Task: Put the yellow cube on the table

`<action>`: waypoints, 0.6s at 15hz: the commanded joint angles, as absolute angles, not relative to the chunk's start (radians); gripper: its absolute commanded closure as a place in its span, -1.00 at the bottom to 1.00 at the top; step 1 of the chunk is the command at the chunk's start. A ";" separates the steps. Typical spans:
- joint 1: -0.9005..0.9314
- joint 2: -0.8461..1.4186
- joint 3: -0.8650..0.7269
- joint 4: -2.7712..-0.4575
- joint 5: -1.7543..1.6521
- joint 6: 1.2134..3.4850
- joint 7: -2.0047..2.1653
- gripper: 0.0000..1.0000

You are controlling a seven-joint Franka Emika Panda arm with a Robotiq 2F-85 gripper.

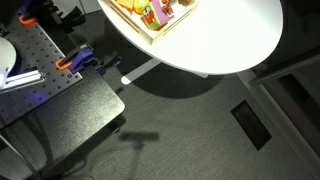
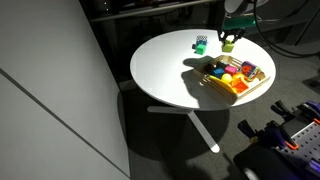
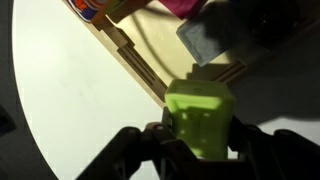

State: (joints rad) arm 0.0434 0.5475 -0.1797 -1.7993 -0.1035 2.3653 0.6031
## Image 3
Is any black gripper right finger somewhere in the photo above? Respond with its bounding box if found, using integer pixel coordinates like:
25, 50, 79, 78
227, 114, 320, 180

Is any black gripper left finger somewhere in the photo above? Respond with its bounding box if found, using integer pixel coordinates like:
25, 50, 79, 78
76, 107, 201, 180

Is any yellow-green cube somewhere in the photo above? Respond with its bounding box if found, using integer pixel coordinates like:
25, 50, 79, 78
164, 78, 237, 161

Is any grey cube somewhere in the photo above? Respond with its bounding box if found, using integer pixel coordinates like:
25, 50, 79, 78
175, 3, 255, 68

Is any wooden toy tray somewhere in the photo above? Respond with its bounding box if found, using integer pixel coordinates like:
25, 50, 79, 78
61, 0, 320, 109

